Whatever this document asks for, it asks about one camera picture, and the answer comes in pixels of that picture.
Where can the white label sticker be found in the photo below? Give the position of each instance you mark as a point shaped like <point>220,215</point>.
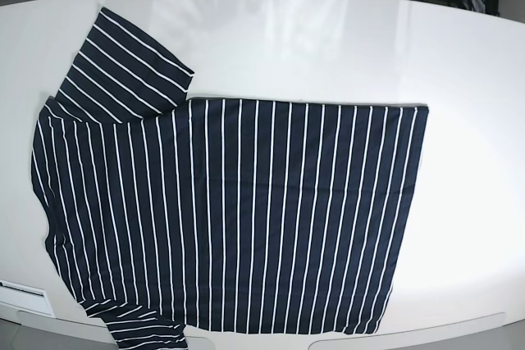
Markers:
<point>25,298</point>

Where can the navy white striped T-shirt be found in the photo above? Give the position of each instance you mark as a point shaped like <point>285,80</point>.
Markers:
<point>229,215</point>

